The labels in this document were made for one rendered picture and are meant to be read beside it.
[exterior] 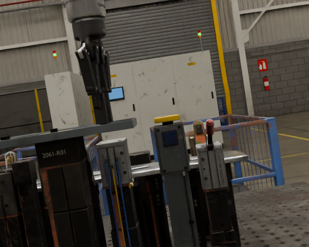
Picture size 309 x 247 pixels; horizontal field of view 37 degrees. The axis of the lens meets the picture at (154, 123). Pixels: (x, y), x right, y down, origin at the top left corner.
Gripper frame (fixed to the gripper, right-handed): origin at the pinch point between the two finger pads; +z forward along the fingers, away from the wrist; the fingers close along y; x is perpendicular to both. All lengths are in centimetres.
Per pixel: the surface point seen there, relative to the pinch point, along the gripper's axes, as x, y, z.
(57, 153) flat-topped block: 9.9, -6.4, 8.5
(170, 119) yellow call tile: -15.2, 3.3, 5.0
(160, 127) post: -12.7, 2.1, 6.5
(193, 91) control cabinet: 198, 803, -2
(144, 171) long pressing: 2.9, 25.9, 20.1
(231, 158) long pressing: -21.1, 34.1, 20.1
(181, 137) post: -16.9, 3.5, 9.4
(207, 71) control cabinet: 166, 818, -37
